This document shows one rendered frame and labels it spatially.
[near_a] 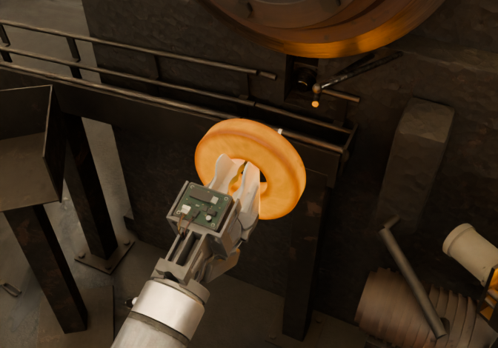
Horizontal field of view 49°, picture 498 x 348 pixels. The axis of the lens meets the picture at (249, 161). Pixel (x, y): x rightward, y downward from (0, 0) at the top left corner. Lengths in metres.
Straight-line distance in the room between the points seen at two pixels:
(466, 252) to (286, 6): 0.46
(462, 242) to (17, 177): 0.81
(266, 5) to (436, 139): 0.34
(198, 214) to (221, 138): 0.13
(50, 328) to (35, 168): 0.61
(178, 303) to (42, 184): 0.55
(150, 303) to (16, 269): 1.18
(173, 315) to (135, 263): 1.08
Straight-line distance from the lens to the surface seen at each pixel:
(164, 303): 0.61
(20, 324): 1.67
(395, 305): 1.00
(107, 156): 2.00
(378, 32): 0.80
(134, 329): 0.61
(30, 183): 1.11
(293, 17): 0.73
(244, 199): 0.69
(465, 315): 1.02
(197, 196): 0.63
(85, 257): 1.72
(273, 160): 0.69
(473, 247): 0.90
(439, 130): 0.90
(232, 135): 0.69
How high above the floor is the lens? 1.37
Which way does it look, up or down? 45 degrees down
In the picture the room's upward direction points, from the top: straight up
